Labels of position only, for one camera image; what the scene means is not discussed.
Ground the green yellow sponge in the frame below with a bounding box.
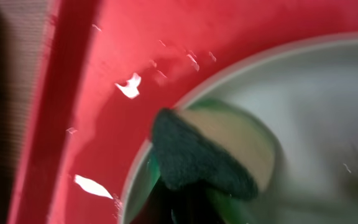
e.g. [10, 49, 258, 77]
[152, 108, 277, 200]

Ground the blue plate green smear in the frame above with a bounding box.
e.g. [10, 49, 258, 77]
[118, 30, 358, 224]

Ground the red plastic tray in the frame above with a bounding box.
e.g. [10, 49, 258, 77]
[8, 0, 358, 223]

